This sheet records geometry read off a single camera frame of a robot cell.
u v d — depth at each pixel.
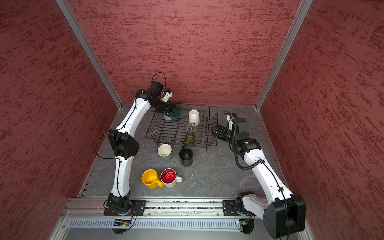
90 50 0.87
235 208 0.74
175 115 0.90
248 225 0.69
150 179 0.83
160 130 1.04
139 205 0.76
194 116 1.00
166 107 0.83
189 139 0.88
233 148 0.56
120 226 0.73
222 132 0.70
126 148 0.59
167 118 1.08
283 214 0.38
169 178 0.83
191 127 0.95
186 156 0.90
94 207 0.76
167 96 0.85
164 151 0.90
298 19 0.75
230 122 0.76
